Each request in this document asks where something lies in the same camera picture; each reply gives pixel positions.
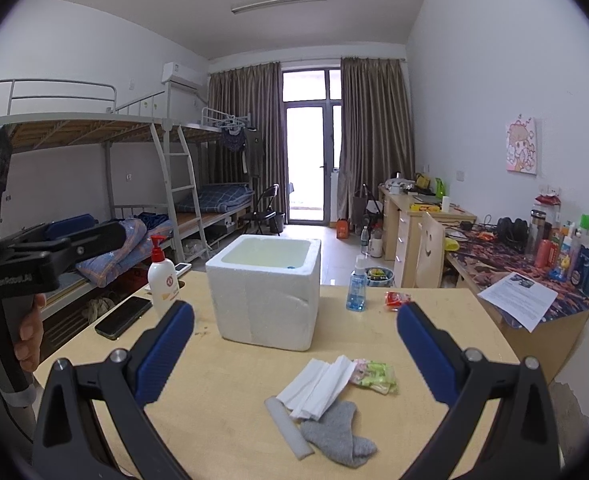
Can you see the dark thermos flask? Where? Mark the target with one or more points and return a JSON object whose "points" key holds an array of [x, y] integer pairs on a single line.
{"points": [[534, 235]]}

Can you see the clear water bottle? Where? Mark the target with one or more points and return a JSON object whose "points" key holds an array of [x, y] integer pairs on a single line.
{"points": [[364, 240]]}

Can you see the large metal bunk bed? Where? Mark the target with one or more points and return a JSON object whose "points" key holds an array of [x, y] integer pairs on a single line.
{"points": [[74, 122]]}

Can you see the group of toiletry bottles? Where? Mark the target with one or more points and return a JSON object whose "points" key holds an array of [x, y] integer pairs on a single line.
{"points": [[574, 255]]}

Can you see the white air conditioner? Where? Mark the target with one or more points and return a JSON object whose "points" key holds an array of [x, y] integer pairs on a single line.
{"points": [[180, 76]]}

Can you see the blue plaid quilt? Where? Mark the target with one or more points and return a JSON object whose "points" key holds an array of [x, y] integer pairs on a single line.
{"points": [[119, 255]]}

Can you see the hanging dark clothes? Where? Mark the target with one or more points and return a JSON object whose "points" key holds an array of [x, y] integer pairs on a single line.
{"points": [[234, 142]]}

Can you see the brown curtain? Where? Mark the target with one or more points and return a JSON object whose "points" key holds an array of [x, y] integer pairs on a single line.
{"points": [[254, 105], [374, 120]]}

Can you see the orange jug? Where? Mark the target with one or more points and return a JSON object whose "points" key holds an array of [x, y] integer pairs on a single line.
{"points": [[343, 230]]}

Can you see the blue liquid bottle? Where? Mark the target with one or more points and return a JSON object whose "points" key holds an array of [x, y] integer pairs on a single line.
{"points": [[357, 295]]}

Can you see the yellow flat box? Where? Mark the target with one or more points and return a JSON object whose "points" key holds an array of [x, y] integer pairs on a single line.
{"points": [[423, 207]]}

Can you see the white lotion pump bottle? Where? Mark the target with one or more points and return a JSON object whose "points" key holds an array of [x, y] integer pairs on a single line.
{"points": [[163, 285]]}

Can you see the person's left hand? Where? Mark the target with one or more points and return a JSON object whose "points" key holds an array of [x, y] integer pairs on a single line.
{"points": [[29, 332]]}

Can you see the white smartphone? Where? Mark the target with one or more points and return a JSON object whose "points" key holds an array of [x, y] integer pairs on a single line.
{"points": [[182, 267]]}

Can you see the white foam box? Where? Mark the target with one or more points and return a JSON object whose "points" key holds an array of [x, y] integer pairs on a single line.
{"points": [[264, 305]]}

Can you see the yellow bag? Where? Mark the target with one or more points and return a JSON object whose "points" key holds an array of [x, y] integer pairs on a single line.
{"points": [[423, 181]]}

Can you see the white metal bed ladder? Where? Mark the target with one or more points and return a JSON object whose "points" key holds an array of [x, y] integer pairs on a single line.
{"points": [[182, 160]]}

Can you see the pink cartoon wall poster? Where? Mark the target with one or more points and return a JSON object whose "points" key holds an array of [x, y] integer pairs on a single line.
{"points": [[521, 146]]}

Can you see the printed desk mat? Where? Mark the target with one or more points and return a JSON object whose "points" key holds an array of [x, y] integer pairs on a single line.
{"points": [[489, 265]]}

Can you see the black smartphone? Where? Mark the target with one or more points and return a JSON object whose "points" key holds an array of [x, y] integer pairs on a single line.
{"points": [[122, 317]]}

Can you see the small metal bunk bed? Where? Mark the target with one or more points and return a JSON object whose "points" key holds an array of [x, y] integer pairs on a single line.
{"points": [[214, 127]]}

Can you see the printed paper sheet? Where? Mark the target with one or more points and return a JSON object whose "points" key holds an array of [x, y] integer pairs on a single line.
{"points": [[519, 300]]}

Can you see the grey sock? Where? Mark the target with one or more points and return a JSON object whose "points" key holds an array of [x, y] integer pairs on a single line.
{"points": [[339, 435]]}

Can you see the black headphones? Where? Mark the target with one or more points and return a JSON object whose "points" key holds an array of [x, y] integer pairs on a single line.
{"points": [[512, 232]]}

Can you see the bowl of colourful items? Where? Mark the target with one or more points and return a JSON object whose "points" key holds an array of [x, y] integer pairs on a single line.
{"points": [[379, 276]]}

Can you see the white tissue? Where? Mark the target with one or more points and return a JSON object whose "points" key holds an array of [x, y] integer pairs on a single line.
{"points": [[314, 385]]}

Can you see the wooden chair with smiley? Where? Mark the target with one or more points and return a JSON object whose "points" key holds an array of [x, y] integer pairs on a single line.
{"points": [[429, 255]]}

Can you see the white cloth strip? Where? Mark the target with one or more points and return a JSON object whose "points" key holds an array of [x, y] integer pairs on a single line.
{"points": [[289, 430]]}

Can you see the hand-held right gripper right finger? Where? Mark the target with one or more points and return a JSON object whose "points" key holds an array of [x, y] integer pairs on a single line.
{"points": [[422, 345]]}

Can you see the dark blue checked quilt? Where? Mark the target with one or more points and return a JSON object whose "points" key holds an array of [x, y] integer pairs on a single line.
{"points": [[219, 196]]}

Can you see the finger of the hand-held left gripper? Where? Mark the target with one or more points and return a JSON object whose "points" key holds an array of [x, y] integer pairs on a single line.
{"points": [[99, 239], [69, 226]]}

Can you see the wooden desk with drawers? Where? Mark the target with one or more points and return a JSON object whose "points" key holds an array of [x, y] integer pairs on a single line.
{"points": [[404, 230]]}

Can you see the ceiling tube light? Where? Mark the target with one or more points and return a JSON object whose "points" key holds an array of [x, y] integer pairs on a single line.
{"points": [[278, 4]]}

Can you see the yellow plastic object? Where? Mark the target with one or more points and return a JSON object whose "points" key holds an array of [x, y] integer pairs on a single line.
{"points": [[451, 244]]}

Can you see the glass balcony door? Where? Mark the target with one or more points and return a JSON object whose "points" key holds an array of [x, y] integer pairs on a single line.
{"points": [[307, 160]]}

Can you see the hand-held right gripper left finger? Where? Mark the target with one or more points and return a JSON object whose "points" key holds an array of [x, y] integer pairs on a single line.
{"points": [[167, 350]]}

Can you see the red snack packet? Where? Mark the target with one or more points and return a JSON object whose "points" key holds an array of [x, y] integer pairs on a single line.
{"points": [[397, 300]]}

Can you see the green tissue packet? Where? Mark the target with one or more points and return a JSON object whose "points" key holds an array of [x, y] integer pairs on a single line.
{"points": [[374, 377]]}

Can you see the dark blue cloth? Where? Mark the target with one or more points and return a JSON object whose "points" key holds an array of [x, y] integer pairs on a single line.
{"points": [[152, 220]]}

